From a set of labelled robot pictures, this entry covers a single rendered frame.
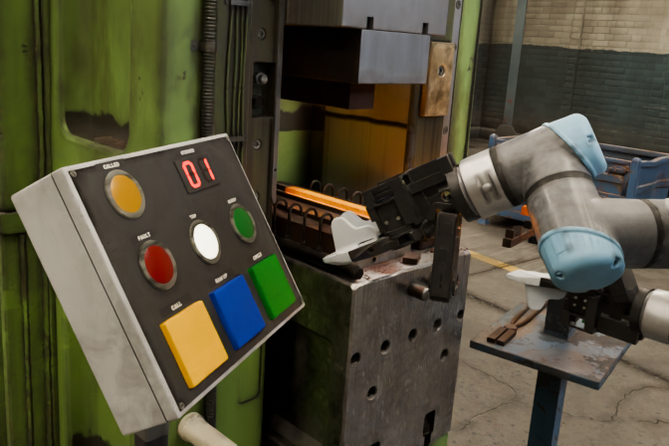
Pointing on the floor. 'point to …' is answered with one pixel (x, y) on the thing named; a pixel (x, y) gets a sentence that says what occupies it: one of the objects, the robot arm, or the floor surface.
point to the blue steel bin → (616, 175)
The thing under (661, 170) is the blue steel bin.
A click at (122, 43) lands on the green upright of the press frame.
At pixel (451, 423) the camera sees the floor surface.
